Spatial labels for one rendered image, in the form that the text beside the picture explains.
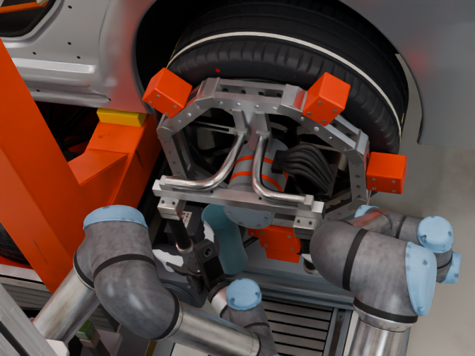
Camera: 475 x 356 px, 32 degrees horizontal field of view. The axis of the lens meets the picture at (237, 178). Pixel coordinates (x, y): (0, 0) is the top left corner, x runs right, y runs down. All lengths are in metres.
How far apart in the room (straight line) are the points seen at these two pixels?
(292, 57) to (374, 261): 0.67
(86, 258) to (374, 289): 0.52
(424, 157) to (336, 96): 1.36
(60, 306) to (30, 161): 0.45
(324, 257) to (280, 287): 1.27
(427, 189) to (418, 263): 1.69
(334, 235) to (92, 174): 1.01
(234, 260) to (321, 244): 0.89
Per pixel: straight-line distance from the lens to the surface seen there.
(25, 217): 2.15
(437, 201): 3.12
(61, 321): 1.72
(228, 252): 2.34
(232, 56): 2.01
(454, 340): 2.85
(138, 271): 1.49
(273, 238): 2.44
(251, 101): 1.97
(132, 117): 2.56
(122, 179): 2.48
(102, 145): 2.58
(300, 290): 2.75
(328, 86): 1.92
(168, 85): 2.07
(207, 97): 2.00
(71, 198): 2.21
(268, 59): 1.98
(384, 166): 2.11
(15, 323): 0.92
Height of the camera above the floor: 2.57
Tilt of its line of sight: 52 degrees down
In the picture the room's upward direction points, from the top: 16 degrees counter-clockwise
